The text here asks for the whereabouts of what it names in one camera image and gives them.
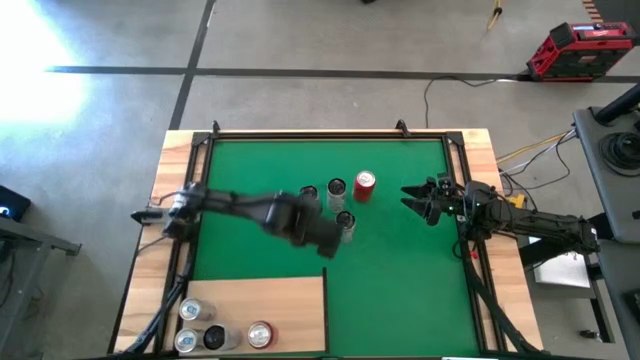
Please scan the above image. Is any black stand frame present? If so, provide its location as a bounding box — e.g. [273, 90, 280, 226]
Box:
[518, 234, 617, 346]

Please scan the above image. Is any white Celsius can orange band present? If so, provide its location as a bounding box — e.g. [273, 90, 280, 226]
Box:
[334, 210, 358, 245]

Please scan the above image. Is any grey side table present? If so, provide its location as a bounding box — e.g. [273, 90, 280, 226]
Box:
[572, 106, 640, 246]

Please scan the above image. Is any white sheet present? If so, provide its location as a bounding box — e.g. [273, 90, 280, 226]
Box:
[527, 234, 594, 290]

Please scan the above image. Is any red black tool box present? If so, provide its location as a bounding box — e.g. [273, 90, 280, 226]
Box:
[526, 20, 640, 84]

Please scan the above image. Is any wooden shelf board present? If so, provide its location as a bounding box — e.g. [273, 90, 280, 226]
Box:
[178, 276, 327, 357]

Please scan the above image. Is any black tube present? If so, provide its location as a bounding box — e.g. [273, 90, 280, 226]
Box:
[593, 82, 640, 126]

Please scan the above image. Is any grey metal table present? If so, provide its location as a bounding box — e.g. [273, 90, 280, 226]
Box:
[0, 214, 84, 346]

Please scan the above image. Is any white Celsius can black lid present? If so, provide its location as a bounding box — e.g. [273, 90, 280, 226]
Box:
[326, 177, 350, 215]
[203, 324, 245, 352]

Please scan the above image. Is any black cable coil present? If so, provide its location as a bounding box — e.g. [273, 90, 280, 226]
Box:
[598, 130, 640, 177]

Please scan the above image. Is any yellow cable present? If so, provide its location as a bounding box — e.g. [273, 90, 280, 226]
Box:
[496, 129, 576, 164]

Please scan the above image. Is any red Coke Zero can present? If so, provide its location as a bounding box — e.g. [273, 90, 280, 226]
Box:
[352, 170, 377, 204]
[246, 320, 277, 350]

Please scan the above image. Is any yellow pole stand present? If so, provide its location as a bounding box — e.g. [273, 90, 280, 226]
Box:
[487, 0, 504, 32]

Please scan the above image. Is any black floor cable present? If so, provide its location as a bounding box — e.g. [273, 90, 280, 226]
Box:
[423, 74, 524, 129]

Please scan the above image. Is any green table mat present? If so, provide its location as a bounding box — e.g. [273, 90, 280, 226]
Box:
[192, 138, 481, 357]

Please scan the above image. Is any dark monitor screen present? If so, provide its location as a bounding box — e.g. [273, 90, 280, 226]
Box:
[0, 183, 32, 223]

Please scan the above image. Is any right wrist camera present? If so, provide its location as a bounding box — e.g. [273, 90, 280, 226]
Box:
[435, 172, 457, 197]

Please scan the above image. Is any silver blue energy drink can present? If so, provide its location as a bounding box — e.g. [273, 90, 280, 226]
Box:
[178, 297, 217, 322]
[173, 327, 206, 354]

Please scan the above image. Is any black cable bundle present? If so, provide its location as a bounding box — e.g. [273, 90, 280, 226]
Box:
[122, 239, 199, 357]
[457, 234, 541, 357]

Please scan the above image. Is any black aluminium table frame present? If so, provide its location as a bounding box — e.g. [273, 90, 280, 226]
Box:
[154, 127, 506, 359]

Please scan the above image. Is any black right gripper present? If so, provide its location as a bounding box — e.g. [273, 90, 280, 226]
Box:
[400, 179, 474, 228]

